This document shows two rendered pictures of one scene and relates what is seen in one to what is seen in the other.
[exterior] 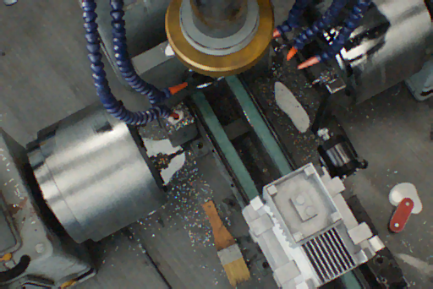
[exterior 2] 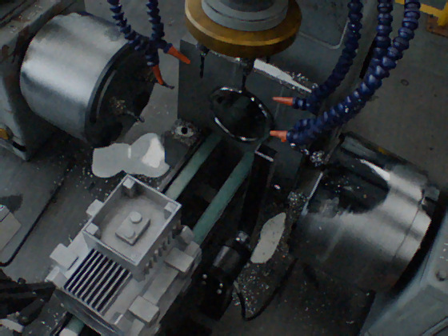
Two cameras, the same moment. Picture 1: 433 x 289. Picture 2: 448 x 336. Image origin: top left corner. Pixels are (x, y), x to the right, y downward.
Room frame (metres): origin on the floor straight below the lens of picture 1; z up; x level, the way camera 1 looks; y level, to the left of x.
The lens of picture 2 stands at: (0.03, -0.47, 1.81)
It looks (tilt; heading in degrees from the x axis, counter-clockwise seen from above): 56 degrees down; 44
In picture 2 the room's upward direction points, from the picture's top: 8 degrees clockwise
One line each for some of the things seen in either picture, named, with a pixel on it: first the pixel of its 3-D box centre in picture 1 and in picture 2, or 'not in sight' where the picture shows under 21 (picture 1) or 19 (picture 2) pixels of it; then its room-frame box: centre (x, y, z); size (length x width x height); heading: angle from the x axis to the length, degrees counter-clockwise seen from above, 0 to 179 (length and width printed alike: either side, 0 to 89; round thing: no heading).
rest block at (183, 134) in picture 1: (178, 124); (183, 146); (0.48, 0.08, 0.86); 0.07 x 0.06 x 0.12; 111
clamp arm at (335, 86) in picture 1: (326, 110); (254, 200); (0.38, -0.22, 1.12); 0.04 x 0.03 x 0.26; 21
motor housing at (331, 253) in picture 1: (307, 233); (123, 272); (0.16, -0.16, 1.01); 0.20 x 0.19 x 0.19; 20
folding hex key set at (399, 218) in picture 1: (401, 215); not in sight; (0.20, -0.40, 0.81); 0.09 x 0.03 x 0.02; 142
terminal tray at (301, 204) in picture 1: (301, 206); (133, 229); (0.20, -0.14, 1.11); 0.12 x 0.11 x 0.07; 20
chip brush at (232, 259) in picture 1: (224, 242); not in sight; (0.20, 0.01, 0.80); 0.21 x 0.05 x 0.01; 16
